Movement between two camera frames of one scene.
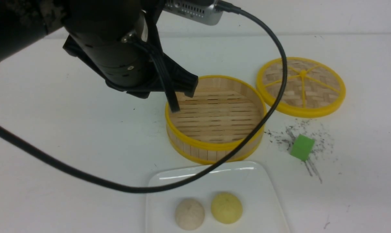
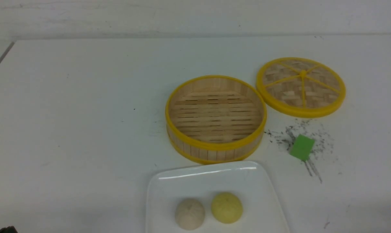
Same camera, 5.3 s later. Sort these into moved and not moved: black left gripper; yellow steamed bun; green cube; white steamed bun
Moved: black left gripper
Not moved: green cube; yellow steamed bun; white steamed bun
